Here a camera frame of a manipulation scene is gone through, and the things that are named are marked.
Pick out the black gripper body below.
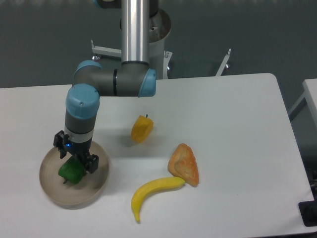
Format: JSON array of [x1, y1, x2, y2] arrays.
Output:
[[53, 130, 92, 160]]

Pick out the green toy pepper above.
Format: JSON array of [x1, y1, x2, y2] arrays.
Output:
[[58, 156, 86, 184]]

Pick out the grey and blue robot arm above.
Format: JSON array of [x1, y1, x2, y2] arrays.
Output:
[[53, 0, 159, 174]]

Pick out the beige round plate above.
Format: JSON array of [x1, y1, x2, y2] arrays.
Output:
[[39, 141, 109, 209]]

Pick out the yellow toy pepper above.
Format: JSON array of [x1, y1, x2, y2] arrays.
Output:
[[130, 115, 154, 143]]

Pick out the yellow toy banana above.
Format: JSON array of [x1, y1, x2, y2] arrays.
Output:
[[130, 177, 185, 223]]

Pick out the orange toy bread slice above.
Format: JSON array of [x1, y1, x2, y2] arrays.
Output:
[[167, 143, 200, 187]]

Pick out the white side table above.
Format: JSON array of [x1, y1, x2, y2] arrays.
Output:
[[288, 78, 317, 125]]

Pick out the black device at table edge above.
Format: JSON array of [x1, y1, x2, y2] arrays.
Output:
[[298, 200, 317, 227]]

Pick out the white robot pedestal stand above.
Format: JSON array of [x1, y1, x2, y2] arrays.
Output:
[[90, 7, 233, 81]]

